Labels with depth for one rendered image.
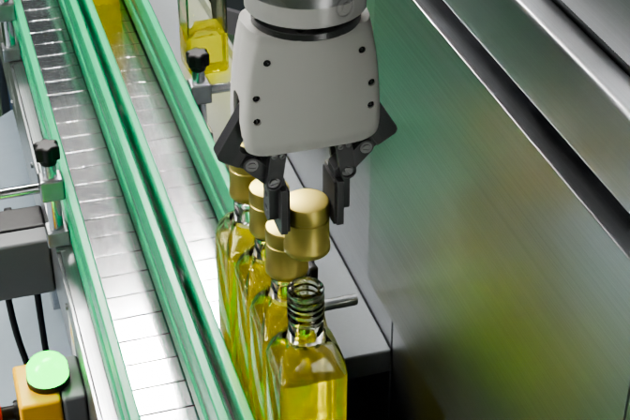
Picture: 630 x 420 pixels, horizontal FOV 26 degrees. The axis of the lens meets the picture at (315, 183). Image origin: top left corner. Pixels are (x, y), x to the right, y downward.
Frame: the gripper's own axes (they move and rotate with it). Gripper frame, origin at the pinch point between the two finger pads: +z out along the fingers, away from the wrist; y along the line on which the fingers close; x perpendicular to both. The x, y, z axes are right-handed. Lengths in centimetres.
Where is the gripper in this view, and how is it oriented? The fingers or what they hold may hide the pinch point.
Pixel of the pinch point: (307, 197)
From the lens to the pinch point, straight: 101.2
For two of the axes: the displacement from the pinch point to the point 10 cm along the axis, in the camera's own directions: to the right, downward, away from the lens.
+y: -9.6, 1.6, -2.4
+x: 2.9, 5.3, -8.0
